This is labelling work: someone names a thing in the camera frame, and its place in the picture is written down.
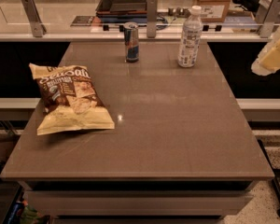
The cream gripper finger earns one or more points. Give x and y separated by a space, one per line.
270 61

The clear plastic water bottle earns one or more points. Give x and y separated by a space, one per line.
190 38

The brown chip bag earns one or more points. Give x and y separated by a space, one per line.
70 100

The cardboard box with label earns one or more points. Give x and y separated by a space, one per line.
213 10

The blue silver energy drink can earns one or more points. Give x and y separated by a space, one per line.
131 42

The dark tray with orange rim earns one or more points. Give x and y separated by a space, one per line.
122 8

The table drawer front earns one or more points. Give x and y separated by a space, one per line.
138 203

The right metal glass bracket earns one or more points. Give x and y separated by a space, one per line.
266 17

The metal glass bracket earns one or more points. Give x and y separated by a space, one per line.
266 17
37 26
151 18

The middle metal glass bracket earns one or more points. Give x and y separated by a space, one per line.
151 18

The left metal glass bracket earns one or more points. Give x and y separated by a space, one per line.
37 26

